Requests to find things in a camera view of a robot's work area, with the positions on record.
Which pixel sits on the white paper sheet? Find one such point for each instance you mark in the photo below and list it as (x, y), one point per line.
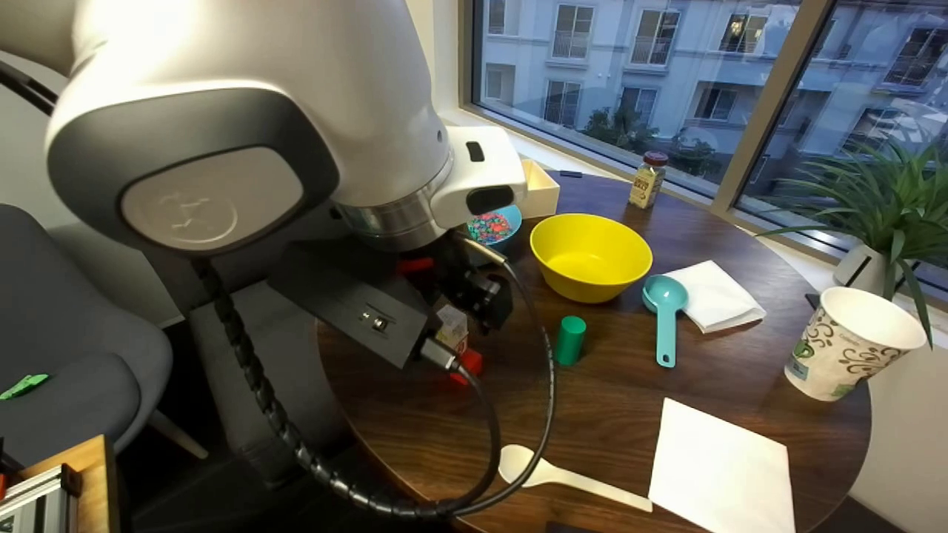
(722, 474)

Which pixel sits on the dark grey armchair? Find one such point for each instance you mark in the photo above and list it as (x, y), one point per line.
(285, 342)

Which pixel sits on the blue bowl with beads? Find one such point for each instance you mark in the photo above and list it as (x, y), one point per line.
(497, 228)

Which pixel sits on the green cylinder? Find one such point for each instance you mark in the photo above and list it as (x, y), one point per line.
(569, 342)

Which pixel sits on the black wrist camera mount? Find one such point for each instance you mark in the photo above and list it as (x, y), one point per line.
(359, 295)

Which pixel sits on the grey office chair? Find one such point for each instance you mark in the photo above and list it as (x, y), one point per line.
(104, 367)

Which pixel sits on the yellow bowl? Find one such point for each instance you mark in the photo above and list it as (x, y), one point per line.
(587, 258)

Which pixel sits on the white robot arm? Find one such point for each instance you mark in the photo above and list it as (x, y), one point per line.
(206, 126)

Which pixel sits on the teal measuring scoop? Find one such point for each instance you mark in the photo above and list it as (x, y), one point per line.
(664, 296)

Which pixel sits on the orange block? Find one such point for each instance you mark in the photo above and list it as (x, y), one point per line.
(471, 362)

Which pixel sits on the patterned paper cup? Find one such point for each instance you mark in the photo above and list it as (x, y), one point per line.
(851, 339)

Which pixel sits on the folded white napkin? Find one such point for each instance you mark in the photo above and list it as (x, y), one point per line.
(716, 301)

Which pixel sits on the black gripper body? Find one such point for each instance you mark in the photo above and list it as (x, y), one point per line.
(440, 273)

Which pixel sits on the white plastic spoon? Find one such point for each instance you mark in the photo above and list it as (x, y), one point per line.
(519, 467)

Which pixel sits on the small spice jar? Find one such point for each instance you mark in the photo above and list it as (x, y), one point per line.
(648, 178)

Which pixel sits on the round wooden table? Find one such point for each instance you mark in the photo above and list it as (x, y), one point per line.
(603, 412)

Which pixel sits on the potted green plant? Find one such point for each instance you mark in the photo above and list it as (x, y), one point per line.
(885, 197)

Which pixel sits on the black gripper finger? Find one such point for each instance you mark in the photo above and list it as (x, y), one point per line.
(488, 296)

